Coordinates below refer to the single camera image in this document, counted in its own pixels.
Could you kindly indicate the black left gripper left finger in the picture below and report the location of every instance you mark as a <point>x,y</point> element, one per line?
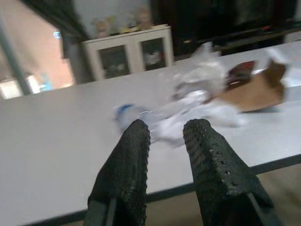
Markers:
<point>124,169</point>

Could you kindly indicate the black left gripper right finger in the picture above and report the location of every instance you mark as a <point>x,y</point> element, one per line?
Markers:
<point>216,169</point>

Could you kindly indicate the clear plastic bottle blue cap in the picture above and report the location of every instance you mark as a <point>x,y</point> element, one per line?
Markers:
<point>131,112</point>

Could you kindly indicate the white crumpled paper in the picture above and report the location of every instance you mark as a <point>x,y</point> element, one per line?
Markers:
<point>195,113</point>

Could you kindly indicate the white table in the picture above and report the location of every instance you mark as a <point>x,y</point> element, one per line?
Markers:
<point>70,141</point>

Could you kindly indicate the brown cardboard box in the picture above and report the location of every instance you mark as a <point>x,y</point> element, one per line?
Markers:
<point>256,90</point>

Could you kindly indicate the clear crumpled plastic bag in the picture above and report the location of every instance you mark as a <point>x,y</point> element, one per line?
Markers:
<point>202,70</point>

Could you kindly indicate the dark red wrapper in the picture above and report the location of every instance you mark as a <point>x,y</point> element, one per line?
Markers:
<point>242,71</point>

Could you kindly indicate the white glass-door cabinet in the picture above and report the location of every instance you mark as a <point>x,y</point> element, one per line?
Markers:
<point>131,55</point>

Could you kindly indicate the plush toy figures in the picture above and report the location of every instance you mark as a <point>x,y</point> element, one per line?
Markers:
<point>122,23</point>

